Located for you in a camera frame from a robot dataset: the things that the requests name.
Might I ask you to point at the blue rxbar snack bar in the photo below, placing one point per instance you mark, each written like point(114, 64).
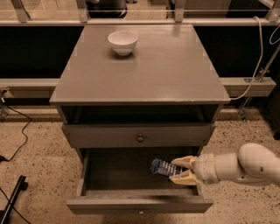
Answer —
point(160, 167)

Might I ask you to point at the grey wooden drawer cabinet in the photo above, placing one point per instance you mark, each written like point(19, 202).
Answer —
point(167, 79)

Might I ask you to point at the black stand bar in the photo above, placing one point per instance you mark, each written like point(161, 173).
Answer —
point(21, 185)

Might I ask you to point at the closed grey upper drawer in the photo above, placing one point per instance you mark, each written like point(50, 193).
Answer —
point(137, 136)

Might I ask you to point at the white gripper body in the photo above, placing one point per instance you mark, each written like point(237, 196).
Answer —
point(205, 169)

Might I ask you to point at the white ceramic bowl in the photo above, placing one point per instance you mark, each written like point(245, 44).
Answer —
point(123, 42)

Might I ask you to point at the open grey lower drawer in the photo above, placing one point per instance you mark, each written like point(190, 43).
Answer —
point(120, 181)

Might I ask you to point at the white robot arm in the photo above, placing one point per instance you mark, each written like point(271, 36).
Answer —
point(252, 165)

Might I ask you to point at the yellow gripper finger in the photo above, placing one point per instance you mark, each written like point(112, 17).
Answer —
point(186, 178)
point(187, 162)

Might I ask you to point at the metal railing frame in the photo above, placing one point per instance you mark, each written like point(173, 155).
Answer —
point(140, 12)

